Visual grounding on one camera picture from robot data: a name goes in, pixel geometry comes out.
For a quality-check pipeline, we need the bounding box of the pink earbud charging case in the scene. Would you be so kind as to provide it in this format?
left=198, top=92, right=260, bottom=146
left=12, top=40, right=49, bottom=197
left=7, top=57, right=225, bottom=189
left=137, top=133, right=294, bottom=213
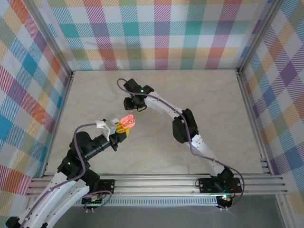
left=120, top=114, right=136, bottom=128

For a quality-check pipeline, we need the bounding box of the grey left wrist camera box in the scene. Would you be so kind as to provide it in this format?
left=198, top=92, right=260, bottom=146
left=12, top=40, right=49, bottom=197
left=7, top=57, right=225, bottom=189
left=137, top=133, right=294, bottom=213
left=95, top=119, right=117, bottom=141

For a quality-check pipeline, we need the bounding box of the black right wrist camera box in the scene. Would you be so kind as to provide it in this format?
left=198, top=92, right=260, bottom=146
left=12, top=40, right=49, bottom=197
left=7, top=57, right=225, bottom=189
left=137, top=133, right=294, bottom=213
left=123, top=97, right=134, bottom=111

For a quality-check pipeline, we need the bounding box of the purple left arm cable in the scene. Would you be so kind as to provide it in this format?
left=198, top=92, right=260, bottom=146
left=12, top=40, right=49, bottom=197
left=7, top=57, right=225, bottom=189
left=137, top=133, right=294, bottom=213
left=26, top=123, right=99, bottom=219

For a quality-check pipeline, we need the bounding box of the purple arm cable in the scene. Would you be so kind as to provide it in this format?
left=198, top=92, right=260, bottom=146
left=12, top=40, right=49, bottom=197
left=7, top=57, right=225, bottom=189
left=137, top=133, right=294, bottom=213
left=26, top=123, right=99, bottom=219
left=117, top=78, right=246, bottom=210

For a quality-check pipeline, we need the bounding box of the aluminium side rail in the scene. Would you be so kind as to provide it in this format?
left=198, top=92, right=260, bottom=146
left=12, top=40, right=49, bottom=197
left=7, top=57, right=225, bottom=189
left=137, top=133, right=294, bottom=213
left=40, top=70, right=76, bottom=179
left=235, top=68, right=273, bottom=176

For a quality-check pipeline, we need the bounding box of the long aluminium base rail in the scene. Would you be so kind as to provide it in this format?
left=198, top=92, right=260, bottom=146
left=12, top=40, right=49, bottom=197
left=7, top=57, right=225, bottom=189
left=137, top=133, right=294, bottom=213
left=28, top=173, right=289, bottom=197

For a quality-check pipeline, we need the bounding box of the grey slotted cable duct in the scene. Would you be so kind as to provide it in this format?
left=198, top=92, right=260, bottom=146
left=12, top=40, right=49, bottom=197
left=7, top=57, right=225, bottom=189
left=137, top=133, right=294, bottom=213
left=71, top=196, right=219, bottom=207

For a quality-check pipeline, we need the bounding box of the aluminium frame post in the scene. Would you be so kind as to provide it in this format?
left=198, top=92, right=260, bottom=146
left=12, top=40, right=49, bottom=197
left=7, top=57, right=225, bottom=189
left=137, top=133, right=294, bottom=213
left=236, top=0, right=285, bottom=73
left=26, top=0, right=74, bottom=76

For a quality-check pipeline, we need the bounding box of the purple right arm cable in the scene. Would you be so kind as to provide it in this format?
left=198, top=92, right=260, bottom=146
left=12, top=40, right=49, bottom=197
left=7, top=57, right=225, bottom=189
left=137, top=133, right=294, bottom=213
left=117, top=78, right=246, bottom=210

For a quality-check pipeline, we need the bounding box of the aluminium frame leg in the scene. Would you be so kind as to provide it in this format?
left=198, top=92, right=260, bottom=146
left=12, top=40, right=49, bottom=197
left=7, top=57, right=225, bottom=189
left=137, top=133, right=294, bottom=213
left=275, top=194, right=294, bottom=228

